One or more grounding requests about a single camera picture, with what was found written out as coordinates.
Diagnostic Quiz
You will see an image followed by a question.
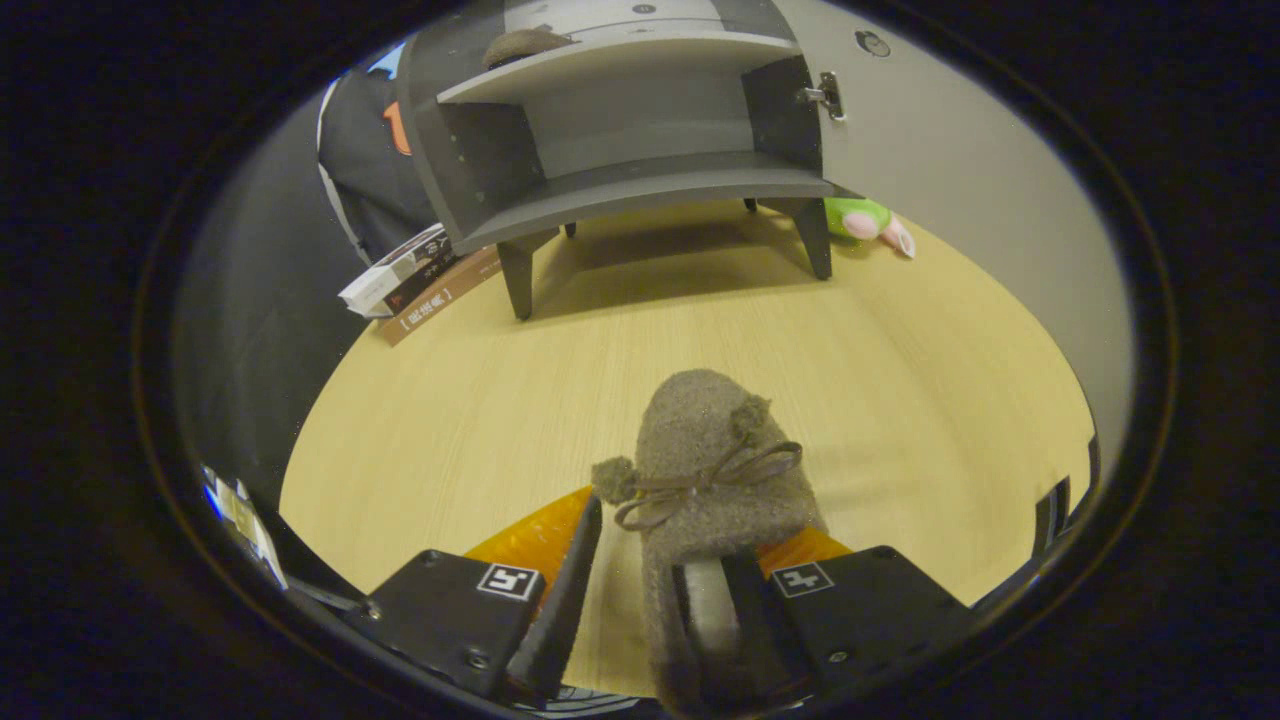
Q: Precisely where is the pale coloured clutter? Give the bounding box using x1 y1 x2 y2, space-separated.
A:
200 465 291 591

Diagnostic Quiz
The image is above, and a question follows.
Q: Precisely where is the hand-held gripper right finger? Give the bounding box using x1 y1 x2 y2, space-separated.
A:
672 527 976 711

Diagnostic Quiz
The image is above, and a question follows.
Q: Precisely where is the brown book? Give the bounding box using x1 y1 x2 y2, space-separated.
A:
378 246 504 348

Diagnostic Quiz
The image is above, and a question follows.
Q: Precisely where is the metal door hinge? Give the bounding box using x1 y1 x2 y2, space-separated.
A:
798 70 846 123

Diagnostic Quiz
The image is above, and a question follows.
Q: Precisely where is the grey shoe cabinet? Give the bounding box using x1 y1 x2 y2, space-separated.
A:
398 0 836 321

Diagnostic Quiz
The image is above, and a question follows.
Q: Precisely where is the brown slipper shoe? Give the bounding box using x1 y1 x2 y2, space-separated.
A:
483 28 576 71
590 369 831 716

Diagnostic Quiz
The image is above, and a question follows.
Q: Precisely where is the green pink plush toy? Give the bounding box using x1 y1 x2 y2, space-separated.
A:
823 197 916 260

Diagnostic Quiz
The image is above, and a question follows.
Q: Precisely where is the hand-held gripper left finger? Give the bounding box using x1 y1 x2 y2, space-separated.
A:
345 487 605 703

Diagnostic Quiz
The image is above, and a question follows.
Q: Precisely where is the black backdrop cloth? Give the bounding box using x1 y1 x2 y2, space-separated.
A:
172 65 441 501

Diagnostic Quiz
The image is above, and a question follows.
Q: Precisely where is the dark book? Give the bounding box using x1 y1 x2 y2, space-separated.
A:
385 248 463 315

